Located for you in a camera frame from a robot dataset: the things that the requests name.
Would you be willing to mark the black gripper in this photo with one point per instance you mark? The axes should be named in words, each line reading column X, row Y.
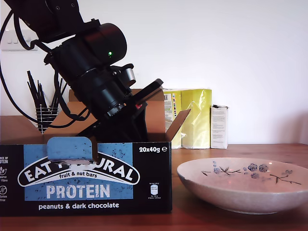
column 101, row 96

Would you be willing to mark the black blue snackbar carton box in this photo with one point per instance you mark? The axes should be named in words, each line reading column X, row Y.
column 84, row 192

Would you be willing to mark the small white carton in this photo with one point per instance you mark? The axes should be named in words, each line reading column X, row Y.
column 219, row 127

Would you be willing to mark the white plate blue flowers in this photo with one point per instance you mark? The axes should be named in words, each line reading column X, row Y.
column 240, row 198

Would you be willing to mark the black stick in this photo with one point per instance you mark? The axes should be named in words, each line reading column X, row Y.
column 36, row 89
column 62, row 92
column 34, row 95
column 42, row 93

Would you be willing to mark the yellow paper towel pack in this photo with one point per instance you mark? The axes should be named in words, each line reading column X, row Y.
column 195, row 120

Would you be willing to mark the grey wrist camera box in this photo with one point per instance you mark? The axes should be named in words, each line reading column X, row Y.
column 130, row 73

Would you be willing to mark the white light switch plate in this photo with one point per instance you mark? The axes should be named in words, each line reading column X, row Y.
column 9, row 47

